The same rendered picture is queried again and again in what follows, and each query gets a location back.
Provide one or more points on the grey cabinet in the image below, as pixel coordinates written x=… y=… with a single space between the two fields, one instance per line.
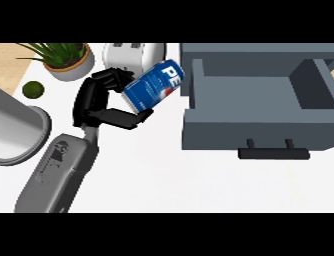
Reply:
x=267 y=56

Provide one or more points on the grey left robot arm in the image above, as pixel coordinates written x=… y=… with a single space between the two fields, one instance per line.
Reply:
x=59 y=173

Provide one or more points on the large grey cylinder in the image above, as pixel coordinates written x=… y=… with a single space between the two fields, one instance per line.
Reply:
x=7 y=126

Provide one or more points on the white toaster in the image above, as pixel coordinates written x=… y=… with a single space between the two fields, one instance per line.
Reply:
x=132 y=57

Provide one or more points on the green lime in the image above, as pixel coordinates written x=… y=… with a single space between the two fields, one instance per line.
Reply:
x=33 y=89

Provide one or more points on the blue soda can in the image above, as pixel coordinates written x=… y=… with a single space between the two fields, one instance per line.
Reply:
x=151 y=87

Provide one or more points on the grey open drawer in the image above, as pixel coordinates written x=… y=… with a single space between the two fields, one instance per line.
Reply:
x=267 y=110

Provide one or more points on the potted green plant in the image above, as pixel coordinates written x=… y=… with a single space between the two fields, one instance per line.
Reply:
x=67 y=57

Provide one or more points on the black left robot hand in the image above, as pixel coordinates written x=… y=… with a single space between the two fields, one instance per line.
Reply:
x=89 y=100

